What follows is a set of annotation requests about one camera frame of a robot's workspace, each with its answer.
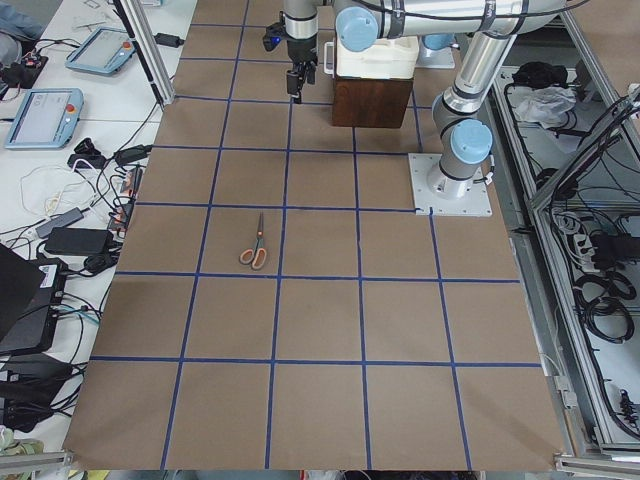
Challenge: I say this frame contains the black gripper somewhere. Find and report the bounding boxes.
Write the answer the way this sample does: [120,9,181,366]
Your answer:
[286,37,317,104]

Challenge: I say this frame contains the grey orange scissors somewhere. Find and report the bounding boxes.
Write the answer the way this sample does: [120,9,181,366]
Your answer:
[239,213,267,271]

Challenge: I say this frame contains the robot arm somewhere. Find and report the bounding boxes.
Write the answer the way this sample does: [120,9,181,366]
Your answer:
[282,0,319,104]
[333,1,566,199]

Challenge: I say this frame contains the dark wooden drawer cabinet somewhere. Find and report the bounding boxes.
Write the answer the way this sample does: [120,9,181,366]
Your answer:
[331,76,414,129]

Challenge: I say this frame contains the white plastic basket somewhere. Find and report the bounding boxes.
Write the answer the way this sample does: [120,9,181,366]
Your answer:
[336,36,419,80]

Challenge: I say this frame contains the black power adapter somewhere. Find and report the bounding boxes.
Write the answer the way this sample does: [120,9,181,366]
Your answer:
[154,32,185,48]

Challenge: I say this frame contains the far blue teach pendant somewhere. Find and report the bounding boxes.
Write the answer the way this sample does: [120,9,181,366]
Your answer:
[65,27,135,76]

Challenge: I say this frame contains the blue teach pendant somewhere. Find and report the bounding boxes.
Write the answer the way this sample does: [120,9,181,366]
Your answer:
[4,88,84,150]
[65,27,135,76]

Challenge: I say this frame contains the crumpled white cloth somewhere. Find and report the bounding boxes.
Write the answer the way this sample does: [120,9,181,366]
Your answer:
[514,86,577,128]

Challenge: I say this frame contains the near blue teach pendant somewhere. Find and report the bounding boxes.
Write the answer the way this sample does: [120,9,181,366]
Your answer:
[4,88,84,150]

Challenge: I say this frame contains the black power brick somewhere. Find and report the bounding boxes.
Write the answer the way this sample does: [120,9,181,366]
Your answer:
[44,227,113,256]

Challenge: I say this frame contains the black laptop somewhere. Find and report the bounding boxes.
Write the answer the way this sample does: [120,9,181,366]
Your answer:
[1,246,67,356]

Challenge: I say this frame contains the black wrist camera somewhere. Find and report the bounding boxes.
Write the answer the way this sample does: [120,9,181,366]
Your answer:
[262,21,286,52]

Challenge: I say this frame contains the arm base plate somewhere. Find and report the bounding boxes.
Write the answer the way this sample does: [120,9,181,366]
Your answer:
[408,153,492,217]
[416,33,455,69]

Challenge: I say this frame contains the aluminium frame post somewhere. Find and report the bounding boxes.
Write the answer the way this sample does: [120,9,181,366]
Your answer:
[113,0,175,108]

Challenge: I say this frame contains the coiled black cables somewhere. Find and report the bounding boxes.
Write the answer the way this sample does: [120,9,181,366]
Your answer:
[572,269,636,346]

